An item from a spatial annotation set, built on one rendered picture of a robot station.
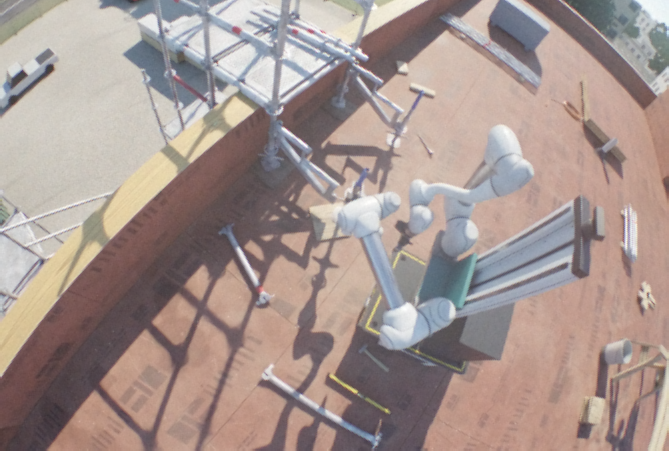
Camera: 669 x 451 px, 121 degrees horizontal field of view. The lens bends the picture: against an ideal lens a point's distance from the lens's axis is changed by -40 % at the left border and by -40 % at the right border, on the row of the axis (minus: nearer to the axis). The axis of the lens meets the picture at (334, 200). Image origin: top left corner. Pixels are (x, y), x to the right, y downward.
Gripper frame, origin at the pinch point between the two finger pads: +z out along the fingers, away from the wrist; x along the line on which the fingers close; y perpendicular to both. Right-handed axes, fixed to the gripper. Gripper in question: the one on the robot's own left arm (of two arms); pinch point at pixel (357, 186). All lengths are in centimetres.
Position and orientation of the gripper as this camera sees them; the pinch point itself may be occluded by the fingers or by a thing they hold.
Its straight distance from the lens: 224.5
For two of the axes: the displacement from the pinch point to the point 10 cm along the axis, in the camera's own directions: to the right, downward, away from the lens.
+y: -2.1, 4.5, 8.7
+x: 9.5, 3.0, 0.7
